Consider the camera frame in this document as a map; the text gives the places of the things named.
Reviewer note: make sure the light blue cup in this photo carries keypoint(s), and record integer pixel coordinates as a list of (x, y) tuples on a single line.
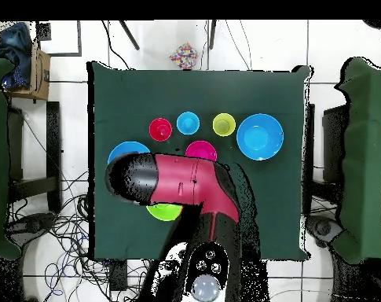
[(188, 123)]

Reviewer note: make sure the cardboard box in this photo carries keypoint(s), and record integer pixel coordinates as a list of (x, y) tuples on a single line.
[(39, 78)]

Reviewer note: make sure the black stool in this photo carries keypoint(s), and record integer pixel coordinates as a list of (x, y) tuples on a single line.
[(53, 141), (333, 144)]

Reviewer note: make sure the dark green tablecloth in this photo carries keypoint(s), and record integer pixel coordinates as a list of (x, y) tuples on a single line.
[(193, 94)]

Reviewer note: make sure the red cup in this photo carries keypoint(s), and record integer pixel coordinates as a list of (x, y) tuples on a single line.
[(160, 129)]

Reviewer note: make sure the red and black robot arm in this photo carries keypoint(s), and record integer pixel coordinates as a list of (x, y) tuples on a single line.
[(183, 179)]

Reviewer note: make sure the colourful patterned box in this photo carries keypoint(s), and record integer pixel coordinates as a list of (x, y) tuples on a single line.
[(184, 56)]

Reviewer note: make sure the yellow cup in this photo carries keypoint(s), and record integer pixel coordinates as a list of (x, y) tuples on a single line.
[(224, 125)]

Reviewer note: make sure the pink bowl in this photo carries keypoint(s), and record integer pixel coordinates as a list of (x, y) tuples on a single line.
[(201, 149)]

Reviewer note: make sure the grey pedestal foot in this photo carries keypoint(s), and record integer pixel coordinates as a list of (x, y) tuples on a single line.
[(322, 228), (30, 224)]

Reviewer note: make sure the black tripod leg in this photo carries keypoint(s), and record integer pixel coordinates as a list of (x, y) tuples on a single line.
[(212, 34), (129, 36)]

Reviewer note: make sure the green bowl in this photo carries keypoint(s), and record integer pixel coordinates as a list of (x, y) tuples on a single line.
[(163, 212)]

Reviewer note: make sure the blue denim cloth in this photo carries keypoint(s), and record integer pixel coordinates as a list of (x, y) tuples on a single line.
[(14, 44)]

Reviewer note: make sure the large light blue bowl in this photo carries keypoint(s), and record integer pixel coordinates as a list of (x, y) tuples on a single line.
[(260, 137), (127, 148)]

